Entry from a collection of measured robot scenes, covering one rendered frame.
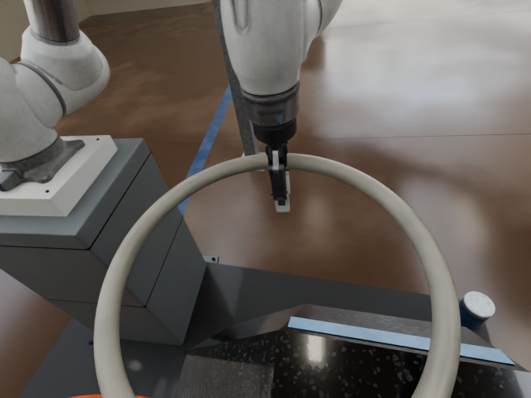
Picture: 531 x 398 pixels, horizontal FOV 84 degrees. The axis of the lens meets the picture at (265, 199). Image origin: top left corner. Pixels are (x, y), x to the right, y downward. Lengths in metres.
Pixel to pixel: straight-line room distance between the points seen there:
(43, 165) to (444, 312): 0.91
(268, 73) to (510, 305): 1.45
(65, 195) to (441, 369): 0.83
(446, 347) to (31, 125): 0.92
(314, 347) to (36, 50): 0.89
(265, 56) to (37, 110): 0.66
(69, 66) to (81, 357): 1.19
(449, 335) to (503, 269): 1.33
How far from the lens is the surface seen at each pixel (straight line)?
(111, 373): 0.44
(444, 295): 0.44
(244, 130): 1.91
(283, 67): 0.41
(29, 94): 0.93
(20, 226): 0.96
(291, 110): 0.46
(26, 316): 1.97
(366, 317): 0.59
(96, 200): 0.89
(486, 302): 1.43
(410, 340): 0.54
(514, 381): 0.55
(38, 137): 0.93
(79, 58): 0.95
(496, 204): 2.01
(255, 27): 0.39
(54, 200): 0.87
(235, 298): 1.45
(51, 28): 0.93
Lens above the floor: 1.30
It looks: 46 degrees down
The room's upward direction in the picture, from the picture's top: 10 degrees counter-clockwise
